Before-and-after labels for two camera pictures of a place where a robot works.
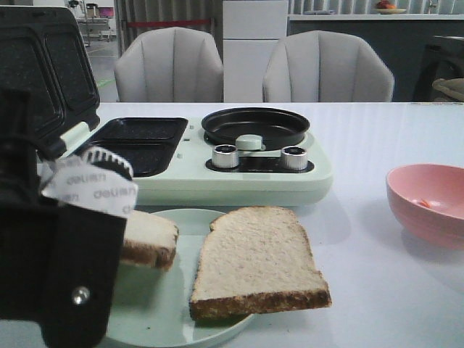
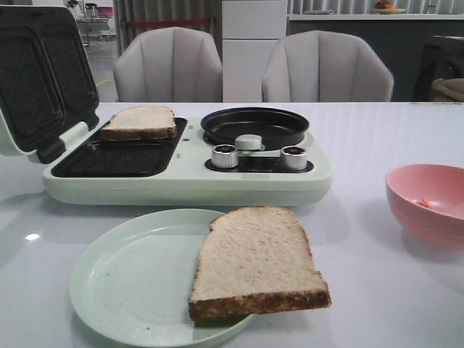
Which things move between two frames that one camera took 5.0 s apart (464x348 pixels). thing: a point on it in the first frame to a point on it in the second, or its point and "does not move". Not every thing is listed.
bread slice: [148, 240] to [141, 122]
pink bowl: [428, 201] does not move
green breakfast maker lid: [42, 50] does not move
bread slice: [255, 259] does not move
